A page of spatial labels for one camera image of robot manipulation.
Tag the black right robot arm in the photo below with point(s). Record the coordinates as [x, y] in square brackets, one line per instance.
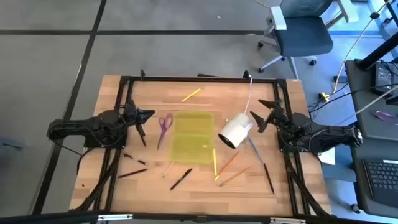
[326, 135]

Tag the black pole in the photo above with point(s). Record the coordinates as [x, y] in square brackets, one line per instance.
[377, 51]

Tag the thin natural wood pencil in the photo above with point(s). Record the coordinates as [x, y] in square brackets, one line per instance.
[168, 170]

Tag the orange pencil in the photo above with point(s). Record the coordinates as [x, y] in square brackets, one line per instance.
[229, 164]

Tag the blue pen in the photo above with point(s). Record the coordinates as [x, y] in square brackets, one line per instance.
[255, 150]

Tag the yellow pen with cap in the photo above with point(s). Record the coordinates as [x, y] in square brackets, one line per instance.
[214, 161]

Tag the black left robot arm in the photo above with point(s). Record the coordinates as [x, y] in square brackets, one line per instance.
[93, 124]

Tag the yellow highlighter marker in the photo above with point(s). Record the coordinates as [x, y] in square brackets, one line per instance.
[191, 95]

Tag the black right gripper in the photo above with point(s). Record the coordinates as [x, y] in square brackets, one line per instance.
[280, 118]

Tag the black keyboard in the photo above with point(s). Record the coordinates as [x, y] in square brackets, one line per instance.
[384, 180]

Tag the dark blue office chair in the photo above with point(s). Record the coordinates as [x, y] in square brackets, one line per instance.
[301, 37]

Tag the black aluminium table frame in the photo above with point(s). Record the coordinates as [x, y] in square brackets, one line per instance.
[202, 79]

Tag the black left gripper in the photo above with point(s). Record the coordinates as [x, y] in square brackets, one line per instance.
[131, 115]

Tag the purple scissors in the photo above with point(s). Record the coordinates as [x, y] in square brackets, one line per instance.
[161, 138]

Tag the cream pencil pink eraser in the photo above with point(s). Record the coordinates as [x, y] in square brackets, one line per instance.
[234, 176]

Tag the dark grey desk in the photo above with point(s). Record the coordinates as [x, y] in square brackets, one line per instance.
[360, 109]

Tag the white paper sheet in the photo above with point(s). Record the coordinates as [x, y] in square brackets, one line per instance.
[328, 157]

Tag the yellow translucent supply box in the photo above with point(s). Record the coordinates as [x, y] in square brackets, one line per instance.
[192, 140]

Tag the black power adapter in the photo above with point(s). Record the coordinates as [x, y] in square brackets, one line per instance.
[382, 77]

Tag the black frame clamp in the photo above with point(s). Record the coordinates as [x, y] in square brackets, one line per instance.
[246, 74]

